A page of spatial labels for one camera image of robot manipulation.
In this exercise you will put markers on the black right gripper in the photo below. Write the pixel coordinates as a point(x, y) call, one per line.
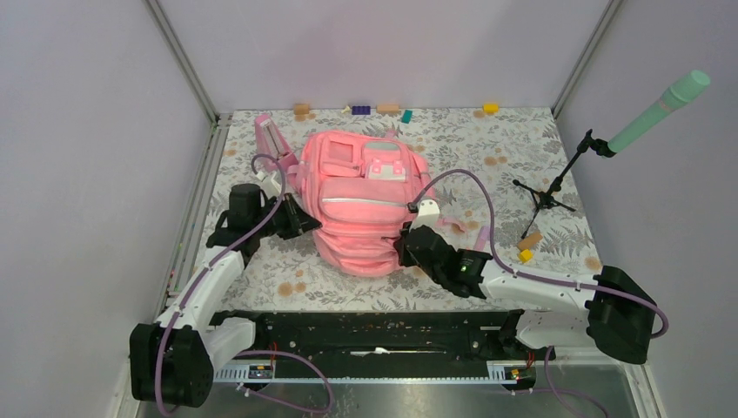
point(405, 259)

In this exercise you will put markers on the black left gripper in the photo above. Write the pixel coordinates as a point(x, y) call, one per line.
point(297, 220)

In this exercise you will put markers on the pink student backpack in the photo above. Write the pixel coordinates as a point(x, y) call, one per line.
point(363, 190)

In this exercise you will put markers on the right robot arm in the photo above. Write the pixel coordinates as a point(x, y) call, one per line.
point(607, 310)

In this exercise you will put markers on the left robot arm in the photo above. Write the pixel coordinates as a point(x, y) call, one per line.
point(173, 359)

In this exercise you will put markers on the pink highlighter pen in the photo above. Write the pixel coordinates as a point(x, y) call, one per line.
point(482, 239)

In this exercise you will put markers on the yellow cube near tripod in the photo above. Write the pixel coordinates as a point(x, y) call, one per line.
point(525, 256)

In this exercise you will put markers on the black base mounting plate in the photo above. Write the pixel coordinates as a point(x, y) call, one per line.
point(393, 345)

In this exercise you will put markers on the pink metronome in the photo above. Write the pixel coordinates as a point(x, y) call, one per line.
point(269, 139)

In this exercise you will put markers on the floral patterned table mat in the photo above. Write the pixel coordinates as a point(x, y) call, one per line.
point(486, 164)

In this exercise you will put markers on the black microphone tripod stand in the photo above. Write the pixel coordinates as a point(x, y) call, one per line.
point(545, 200)

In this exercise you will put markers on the wooden block back left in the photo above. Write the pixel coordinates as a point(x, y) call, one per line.
point(301, 109)

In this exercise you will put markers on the purple toy brick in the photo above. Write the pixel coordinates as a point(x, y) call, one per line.
point(361, 110)

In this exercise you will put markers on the wooden block back centre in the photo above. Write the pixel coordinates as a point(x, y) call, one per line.
point(388, 109)

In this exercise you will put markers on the teal toy block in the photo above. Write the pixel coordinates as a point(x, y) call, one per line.
point(406, 117)

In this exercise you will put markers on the yellow toy block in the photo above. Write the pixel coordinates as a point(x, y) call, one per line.
point(490, 108)

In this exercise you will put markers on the mint green microphone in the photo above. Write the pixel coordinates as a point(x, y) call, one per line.
point(679, 94)

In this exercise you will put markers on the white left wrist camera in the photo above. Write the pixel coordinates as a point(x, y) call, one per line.
point(272, 184)

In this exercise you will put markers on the aluminium frame rail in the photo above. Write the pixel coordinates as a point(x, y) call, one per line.
point(184, 255)

